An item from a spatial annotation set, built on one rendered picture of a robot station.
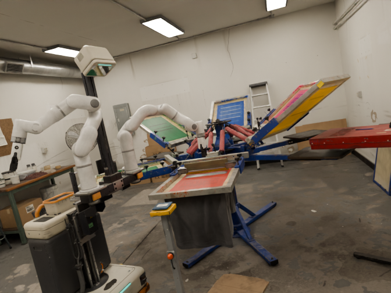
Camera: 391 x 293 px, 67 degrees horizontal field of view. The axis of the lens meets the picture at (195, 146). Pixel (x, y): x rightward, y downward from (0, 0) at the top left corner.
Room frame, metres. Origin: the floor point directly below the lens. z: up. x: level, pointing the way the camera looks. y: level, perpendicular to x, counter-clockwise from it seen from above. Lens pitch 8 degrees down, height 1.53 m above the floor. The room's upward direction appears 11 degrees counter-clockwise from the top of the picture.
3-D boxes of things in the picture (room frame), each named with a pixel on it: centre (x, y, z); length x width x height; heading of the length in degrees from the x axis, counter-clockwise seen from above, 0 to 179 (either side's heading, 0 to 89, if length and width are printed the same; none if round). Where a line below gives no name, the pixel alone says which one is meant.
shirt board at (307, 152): (2.81, -0.76, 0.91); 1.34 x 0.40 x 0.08; 44
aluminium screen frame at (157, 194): (2.28, 0.00, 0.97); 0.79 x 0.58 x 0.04; 164
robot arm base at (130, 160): (2.25, 0.53, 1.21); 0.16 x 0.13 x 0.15; 63
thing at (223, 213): (2.00, 0.08, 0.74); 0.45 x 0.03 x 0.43; 74
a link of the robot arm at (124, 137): (2.25, 0.52, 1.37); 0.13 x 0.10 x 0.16; 21
